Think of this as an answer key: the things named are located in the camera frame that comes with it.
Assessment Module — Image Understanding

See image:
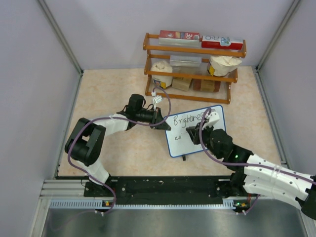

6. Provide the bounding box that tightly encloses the grey cable duct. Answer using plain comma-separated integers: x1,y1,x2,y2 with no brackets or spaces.
49,196,250,210

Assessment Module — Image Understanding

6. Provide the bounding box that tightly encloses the brown cardboard box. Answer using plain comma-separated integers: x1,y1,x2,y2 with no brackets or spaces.
172,77,192,91

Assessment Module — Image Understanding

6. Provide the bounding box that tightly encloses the red foil box left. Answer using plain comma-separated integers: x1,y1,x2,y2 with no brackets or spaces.
158,30,200,41

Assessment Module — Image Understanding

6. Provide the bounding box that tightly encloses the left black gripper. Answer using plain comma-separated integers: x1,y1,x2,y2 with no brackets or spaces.
136,107,170,131

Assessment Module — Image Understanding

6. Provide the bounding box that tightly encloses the clear plastic box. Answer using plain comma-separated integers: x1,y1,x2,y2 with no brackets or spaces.
169,55,202,68

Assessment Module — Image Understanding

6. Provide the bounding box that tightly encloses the blue framed whiteboard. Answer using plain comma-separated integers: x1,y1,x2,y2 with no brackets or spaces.
165,107,207,158

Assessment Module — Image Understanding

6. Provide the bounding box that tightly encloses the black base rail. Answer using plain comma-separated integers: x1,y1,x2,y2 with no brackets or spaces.
83,175,266,205

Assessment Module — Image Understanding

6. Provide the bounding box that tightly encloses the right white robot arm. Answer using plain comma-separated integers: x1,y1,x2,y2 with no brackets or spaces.
186,126,316,219

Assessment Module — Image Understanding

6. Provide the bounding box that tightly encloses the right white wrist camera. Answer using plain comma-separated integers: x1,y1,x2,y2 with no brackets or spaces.
202,110,220,130

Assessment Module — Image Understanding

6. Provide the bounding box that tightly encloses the red white box right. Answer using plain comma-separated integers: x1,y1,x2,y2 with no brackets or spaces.
201,36,244,50

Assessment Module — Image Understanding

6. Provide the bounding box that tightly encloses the white bag right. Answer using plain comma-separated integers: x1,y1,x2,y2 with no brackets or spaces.
207,55,242,77

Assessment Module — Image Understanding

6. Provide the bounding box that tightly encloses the wooden three tier rack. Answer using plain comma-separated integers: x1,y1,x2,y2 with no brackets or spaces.
143,33,247,104

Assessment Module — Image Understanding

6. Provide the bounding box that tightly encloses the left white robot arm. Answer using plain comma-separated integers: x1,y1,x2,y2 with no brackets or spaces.
64,92,171,196

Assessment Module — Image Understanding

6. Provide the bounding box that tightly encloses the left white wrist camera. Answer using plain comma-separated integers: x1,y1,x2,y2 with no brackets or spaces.
151,91,163,110

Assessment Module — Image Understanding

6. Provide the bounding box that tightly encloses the white bag left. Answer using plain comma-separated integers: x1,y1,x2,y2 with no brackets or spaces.
151,60,173,89

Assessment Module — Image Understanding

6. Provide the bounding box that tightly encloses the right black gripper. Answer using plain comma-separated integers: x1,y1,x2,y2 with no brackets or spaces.
187,120,223,159

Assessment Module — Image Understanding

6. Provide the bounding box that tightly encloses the white bag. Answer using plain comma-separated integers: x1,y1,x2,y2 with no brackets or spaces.
207,55,242,77
151,60,173,89

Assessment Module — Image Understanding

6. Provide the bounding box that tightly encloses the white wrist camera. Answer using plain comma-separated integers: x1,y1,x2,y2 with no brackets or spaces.
202,110,220,130
151,91,163,110

